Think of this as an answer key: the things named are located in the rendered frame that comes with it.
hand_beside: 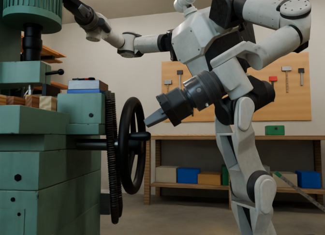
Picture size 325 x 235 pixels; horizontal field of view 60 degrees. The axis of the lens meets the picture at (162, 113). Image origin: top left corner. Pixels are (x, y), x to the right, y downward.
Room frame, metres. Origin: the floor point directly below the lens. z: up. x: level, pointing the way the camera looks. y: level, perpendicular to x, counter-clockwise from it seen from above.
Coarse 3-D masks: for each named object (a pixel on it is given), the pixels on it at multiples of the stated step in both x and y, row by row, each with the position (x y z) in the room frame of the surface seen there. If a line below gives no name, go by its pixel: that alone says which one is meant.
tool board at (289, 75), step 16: (176, 64) 4.06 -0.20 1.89; (272, 64) 3.74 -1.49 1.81; (288, 64) 3.69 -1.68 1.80; (304, 64) 3.64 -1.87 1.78; (176, 80) 4.06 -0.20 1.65; (272, 80) 3.72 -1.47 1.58; (288, 80) 3.69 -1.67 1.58; (304, 80) 3.64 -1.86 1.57; (224, 96) 3.89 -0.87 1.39; (288, 96) 3.69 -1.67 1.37; (304, 96) 3.65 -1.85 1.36; (192, 112) 3.98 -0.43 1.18; (208, 112) 3.94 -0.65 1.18; (256, 112) 3.79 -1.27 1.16; (272, 112) 3.74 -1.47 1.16; (288, 112) 3.69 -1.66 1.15; (304, 112) 3.65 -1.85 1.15
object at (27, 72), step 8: (0, 64) 0.87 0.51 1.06; (8, 64) 0.87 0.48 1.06; (16, 64) 0.86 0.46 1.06; (24, 64) 0.86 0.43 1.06; (32, 64) 0.86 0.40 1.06; (40, 64) 0.86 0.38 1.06; (0, 72) 0.87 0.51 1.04; (8, 72) 0.87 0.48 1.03; (16, 72) 0.86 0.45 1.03; (24, 72) 0.86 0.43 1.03; (32, 72) 0.86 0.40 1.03; (40, 72) 0.86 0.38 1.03; (0, 80) 0.87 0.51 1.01; (8, 80) 0.87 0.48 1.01; (16, 80) 0.86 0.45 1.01; (24, 80) 0.86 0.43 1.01; (32, 80) 0.86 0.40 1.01; (40, 80) 0.86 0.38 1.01; (48, 80) 0.91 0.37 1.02; (32, 88) 0.89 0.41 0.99
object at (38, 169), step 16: (0, 160) 0.67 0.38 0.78; (16, 160) 0.66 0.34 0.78; (32, 160) 0.66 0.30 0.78; (48, 160) 0.70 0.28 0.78; (64, 160) 0.78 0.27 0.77; (80, 160) 0.89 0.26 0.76; (96, 160) 1.04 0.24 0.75; (0, 176) 0.67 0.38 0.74; (16, 176) 0.66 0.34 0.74; (32, 176) 0.66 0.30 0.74; (48, 176) 0.70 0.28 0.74; (64, 176) 0.79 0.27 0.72
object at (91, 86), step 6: (72, 84) 0.82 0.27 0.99; (78, 84) 0.82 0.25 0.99; (84, 84) 0.81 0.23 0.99; (90, 84) 0.81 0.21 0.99; (96, 84) 0.81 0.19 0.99; (102, 84) 0.83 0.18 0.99; (72, 90) 0.82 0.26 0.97; (78, 90) 0.81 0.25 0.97; (84, 90) 0.81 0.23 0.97; (90, 90) 0.81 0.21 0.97; (96, 90) 0.81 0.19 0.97; (102, 90) 0.83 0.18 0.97
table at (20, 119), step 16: (0, 112) 0.58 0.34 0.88; (16, 112) 0.58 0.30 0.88; (32, 112) 0.62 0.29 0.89; (48, 112) 0.69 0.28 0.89; (0, 128) 0.58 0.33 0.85; (16, 128) 0.58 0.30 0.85; (32, 128) 0.63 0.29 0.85; (48, 128) 0.69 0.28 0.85; (64, 128) 0.78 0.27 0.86; (80, 128) 0.78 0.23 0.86; (96, 128) 0.78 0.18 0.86
